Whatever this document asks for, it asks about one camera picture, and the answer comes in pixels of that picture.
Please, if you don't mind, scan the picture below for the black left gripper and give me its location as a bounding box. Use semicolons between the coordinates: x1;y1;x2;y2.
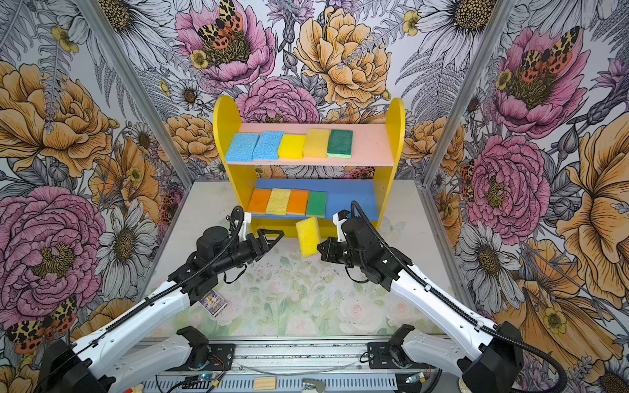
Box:
215;228;286;273

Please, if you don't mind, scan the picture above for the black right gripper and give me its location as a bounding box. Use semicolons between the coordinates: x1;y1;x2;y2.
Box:
315;236;365;268

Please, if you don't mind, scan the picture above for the small yellow sponge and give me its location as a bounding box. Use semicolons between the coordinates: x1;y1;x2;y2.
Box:
296;217;321;258

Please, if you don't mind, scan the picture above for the textured yellow sponge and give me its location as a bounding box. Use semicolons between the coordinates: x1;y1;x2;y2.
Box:
265;188;292;216

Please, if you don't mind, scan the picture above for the orange sponge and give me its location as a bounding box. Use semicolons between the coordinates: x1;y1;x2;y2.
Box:
246;188;272;215

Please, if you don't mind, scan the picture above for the yellow sponge green backing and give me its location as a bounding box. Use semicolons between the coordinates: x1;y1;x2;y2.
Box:
306;191;328;218

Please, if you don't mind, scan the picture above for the tan yellow sponge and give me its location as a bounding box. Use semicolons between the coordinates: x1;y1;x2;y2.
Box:
286;189;310;216

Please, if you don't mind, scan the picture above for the bright yellow sponge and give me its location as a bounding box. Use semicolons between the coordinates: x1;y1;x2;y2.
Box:
278;134;306;160

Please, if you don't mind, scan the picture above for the large blue sponge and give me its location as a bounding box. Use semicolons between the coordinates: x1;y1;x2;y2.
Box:
225;133;259;162

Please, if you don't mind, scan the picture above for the rounded yellow sponge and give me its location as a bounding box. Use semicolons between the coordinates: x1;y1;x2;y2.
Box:
303;129;331;160

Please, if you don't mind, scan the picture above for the dark green sponge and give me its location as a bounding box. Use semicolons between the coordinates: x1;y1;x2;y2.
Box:
327;129;353;159

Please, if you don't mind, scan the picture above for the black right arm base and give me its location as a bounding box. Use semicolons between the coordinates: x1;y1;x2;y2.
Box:
367;342;419;370

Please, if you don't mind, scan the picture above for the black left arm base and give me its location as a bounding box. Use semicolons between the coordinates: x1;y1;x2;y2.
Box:
184;343;236;372

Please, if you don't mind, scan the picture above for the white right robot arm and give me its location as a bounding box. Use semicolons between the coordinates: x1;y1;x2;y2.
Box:
317;211;524;392

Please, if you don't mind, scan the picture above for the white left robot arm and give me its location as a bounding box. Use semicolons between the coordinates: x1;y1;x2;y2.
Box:
35;226;284;392

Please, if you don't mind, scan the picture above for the yellow wooden shelf unit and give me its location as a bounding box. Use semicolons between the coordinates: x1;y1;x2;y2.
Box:
213;96;406;237

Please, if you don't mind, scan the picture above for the purple playing card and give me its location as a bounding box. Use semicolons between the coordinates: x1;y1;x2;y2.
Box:
200;290;228;318

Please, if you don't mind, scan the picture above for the small wooden block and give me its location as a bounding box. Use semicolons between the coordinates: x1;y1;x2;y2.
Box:
252;377;277;391

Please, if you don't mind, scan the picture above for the colourful toy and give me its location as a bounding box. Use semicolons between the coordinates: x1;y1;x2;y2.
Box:
124;383;144;393

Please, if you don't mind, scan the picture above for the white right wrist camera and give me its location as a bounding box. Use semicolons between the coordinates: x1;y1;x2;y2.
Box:
333;210;351;243

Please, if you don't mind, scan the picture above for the aluminium front rail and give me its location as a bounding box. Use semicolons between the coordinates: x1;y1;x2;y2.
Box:
87;336;507;379

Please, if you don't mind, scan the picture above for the black corrugated right cable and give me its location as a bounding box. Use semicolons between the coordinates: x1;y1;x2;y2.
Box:
350;200;568;393

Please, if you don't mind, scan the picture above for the black corrugated cable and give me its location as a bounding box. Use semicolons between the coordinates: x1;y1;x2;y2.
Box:
48;205;246;369
350;200;568;393

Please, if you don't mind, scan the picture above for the black corrugated left cable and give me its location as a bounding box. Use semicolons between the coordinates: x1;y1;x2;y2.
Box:
48;205;246;369

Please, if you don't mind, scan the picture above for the aluminium corner post left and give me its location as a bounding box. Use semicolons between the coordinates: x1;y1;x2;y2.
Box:
77;1;194;190

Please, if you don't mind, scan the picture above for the aluminium corner post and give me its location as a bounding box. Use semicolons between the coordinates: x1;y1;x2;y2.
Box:
77;1;194;190
422;0;516;188

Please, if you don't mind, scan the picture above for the aluminium corner post right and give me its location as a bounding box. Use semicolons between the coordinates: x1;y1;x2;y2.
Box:
422;0;516;188

